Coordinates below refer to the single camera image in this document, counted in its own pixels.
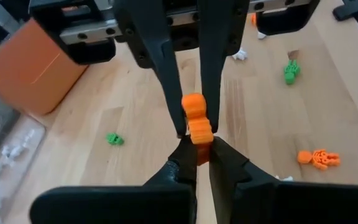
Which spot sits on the orange skeleton toy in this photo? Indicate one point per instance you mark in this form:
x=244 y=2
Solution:
x=253 y=19
x=319 y=158
x=197 y=124

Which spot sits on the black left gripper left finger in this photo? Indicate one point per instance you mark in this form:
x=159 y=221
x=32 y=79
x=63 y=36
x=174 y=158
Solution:
x=113 y=205

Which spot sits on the orange plastic bin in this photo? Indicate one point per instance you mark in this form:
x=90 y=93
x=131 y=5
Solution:
x=26 y=71

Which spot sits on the green skeleton toy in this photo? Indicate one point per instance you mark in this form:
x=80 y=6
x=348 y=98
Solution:
x=291 y=71
x=114 y=139

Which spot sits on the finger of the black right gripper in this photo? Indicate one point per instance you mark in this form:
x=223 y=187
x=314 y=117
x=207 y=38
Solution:
x=163 y=71
x=213 y=62

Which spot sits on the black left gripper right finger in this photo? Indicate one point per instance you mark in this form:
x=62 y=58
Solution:
x=291 y=205

